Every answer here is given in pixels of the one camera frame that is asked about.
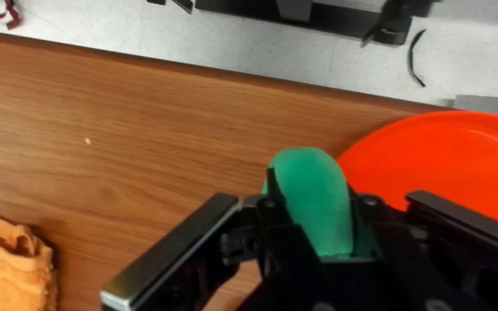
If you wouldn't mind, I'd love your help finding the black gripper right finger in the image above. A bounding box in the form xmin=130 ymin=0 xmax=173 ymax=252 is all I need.
xmin=349 ymin=188 xmax=498 ymax=311

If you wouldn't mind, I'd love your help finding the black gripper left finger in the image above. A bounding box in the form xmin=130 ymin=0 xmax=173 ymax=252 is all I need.
xmin=98 ymin=191 xmax=325 ymax=311

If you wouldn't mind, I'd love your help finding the green round plushie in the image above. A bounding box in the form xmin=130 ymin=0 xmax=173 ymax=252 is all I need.
xmin=261 ymin=144 xmax=377 ymax=260

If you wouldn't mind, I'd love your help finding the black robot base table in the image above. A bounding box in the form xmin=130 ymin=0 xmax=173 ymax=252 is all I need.
xmin=195 ymin=0 xmax=436 ymax=48

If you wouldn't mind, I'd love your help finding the orange plastic plate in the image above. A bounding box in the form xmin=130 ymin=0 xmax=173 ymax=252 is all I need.
xmin=337 ymin=108 xmax=498 ymax=233

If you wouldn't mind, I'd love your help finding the folded orange cloth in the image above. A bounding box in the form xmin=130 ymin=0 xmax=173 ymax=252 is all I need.
xmin=0 ymin=203 xmax=59 ymax=311

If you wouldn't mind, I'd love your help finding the black curved strip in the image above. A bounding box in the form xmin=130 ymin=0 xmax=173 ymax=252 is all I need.
xmin=406 ymin=27 xmax=429 ymax=89

